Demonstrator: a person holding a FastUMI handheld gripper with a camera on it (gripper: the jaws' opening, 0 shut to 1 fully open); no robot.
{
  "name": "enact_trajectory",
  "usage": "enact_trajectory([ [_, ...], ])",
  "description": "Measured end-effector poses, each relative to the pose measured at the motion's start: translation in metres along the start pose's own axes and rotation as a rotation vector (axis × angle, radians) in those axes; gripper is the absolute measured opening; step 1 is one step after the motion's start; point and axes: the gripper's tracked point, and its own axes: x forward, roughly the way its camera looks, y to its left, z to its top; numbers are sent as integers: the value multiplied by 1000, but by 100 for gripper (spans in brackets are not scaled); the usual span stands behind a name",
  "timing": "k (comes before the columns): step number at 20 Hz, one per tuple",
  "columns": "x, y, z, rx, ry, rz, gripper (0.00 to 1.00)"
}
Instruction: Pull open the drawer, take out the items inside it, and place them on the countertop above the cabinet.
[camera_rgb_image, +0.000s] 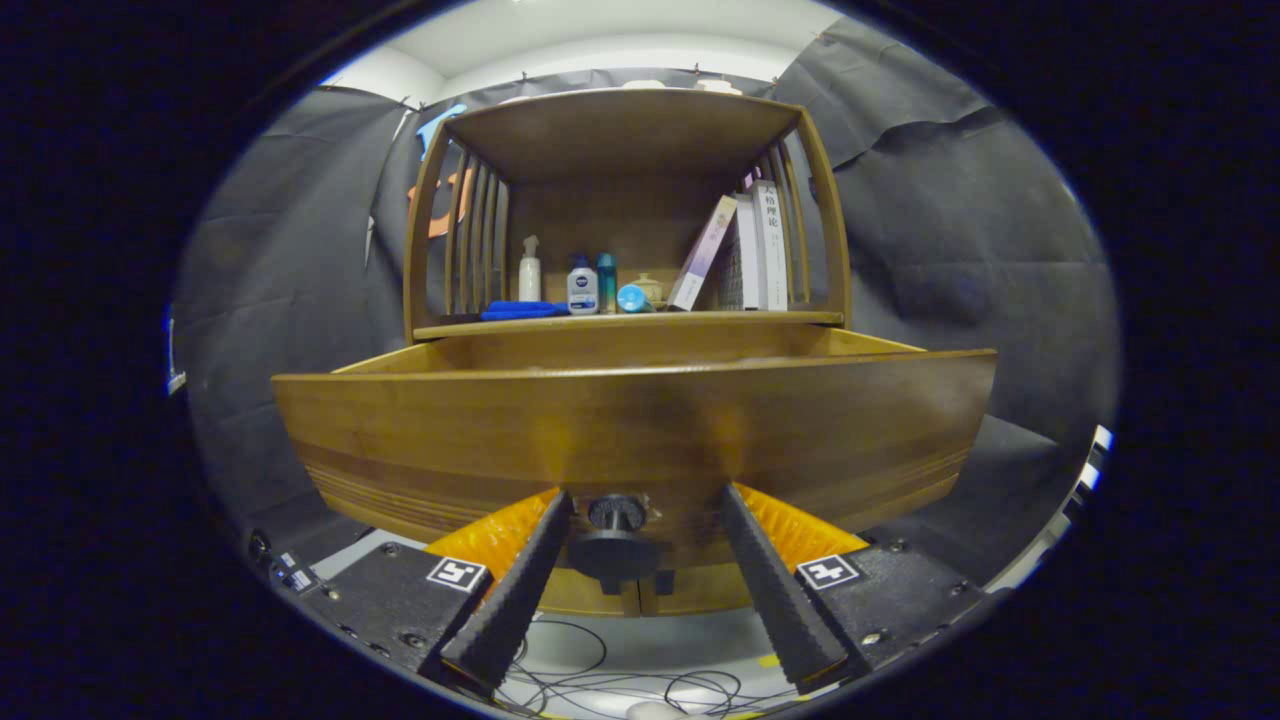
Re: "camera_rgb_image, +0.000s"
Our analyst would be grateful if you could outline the white book black lettering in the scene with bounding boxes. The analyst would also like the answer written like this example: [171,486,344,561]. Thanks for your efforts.
[752,180,791,311]

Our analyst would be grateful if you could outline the wooden drawer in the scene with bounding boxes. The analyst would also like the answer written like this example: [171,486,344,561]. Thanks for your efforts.
[272,322,998,571]

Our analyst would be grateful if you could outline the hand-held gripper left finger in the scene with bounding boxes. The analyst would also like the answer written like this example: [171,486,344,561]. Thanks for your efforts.
[290,487,576,698]

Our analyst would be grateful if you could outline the black drawer knob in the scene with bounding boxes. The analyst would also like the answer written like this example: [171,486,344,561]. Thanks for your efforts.
[567,494,673,583]

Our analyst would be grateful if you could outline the white bottle blue cap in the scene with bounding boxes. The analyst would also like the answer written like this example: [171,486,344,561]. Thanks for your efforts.
[566,254,600,316]

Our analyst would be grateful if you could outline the pink purple book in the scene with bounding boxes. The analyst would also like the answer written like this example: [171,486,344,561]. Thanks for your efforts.
[667,195,739,312]

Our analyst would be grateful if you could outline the plain white book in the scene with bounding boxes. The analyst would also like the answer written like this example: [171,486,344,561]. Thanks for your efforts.
[737,192,761,309]

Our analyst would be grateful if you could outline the black backdrop cloth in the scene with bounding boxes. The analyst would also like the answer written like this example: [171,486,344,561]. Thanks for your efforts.
[172,15,1121,591]

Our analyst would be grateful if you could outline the blue folded cloth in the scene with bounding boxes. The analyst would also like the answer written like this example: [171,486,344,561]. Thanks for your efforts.
[480,300,571,322]

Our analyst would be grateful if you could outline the wooden cabinet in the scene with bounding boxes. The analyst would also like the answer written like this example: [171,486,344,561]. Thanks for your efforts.
[403,88,851,616]

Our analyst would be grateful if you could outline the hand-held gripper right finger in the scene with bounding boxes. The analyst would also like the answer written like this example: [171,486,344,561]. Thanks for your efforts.
[719,482,1006,696]

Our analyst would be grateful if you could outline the wooden countertop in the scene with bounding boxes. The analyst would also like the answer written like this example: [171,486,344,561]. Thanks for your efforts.
[412,308,846,341]

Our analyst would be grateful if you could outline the black floor cables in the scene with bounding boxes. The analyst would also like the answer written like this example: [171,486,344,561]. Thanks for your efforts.
[490,618,801,720]

